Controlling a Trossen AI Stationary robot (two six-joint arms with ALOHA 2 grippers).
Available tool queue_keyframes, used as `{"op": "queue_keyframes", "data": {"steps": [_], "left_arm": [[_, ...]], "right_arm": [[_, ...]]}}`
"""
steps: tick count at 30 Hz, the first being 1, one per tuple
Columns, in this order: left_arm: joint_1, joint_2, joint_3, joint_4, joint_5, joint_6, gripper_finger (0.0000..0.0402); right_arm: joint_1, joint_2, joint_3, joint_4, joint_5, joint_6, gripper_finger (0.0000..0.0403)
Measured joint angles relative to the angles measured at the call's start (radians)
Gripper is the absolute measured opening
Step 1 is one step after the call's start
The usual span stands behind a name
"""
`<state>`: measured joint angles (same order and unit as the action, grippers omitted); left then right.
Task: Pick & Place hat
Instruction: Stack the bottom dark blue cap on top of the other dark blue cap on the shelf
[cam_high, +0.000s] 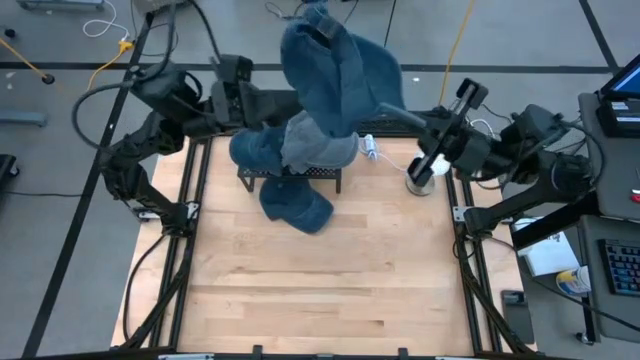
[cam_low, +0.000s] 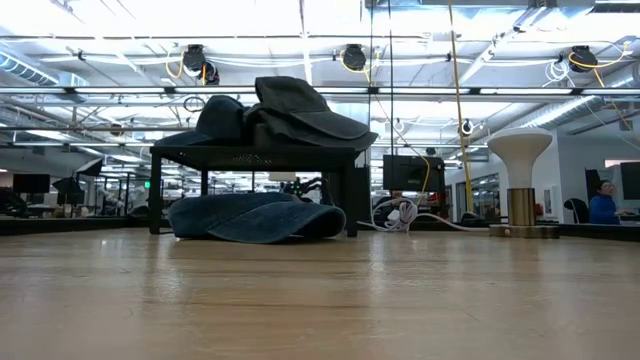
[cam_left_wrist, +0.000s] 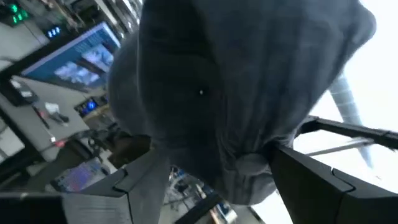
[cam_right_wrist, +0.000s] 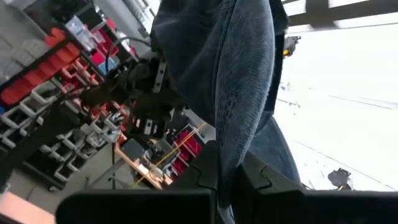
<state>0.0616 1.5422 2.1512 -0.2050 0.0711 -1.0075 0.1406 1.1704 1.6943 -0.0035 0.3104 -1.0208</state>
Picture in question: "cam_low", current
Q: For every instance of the white mushroom-shaped hat stand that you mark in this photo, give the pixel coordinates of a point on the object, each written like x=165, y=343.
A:
x=520, y=150

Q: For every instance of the black office chair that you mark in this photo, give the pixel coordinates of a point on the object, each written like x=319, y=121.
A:
x=577, y=210

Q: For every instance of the silver ventilation duct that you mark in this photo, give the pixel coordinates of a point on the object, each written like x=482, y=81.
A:
x=560, y=112

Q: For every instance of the black frame rail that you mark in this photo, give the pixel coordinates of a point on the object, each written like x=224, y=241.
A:
x=75, y=226

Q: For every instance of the dark monitor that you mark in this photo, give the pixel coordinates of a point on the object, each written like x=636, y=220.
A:
x=31, y=183
x=631, y=180

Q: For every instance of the black perforated metal shelf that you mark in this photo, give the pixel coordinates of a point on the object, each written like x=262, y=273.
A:
x=250, y=156

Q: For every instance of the computer monitor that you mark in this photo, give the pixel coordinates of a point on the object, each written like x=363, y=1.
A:
x=412, y=174

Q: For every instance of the grey baseball cap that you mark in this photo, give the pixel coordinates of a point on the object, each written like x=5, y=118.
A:
x=300, y=100
x=345, y=142

